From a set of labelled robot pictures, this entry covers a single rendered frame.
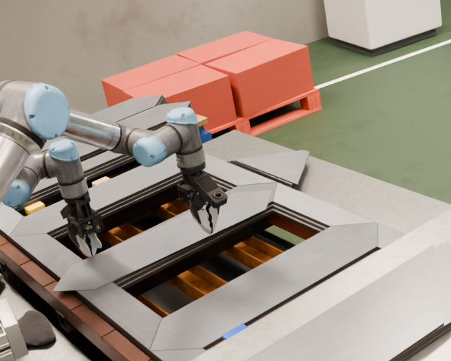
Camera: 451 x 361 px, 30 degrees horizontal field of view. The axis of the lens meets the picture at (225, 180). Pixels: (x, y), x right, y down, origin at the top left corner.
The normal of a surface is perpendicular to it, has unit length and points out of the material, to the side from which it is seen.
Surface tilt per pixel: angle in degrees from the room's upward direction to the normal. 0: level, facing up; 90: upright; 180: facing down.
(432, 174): 0
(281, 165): 0
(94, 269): 0
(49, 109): 86
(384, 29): 90
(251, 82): 90
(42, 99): 86
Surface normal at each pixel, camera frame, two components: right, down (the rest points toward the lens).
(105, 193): -0.18, -0.89
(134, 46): 0.42, 0.31
